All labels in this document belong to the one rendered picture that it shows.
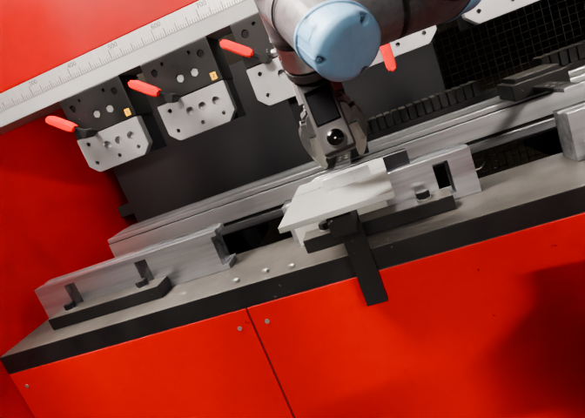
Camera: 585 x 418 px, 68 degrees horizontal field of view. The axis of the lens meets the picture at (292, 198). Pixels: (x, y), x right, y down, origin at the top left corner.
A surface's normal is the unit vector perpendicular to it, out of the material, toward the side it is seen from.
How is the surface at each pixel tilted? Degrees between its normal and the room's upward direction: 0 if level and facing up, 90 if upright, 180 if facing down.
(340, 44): 128
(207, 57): 90
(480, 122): 90
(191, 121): 90
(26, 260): 90
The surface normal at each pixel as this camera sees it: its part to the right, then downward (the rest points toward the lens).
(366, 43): 0.42, 0.65
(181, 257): -0.14, 0.27
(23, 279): 0.92, -0.31
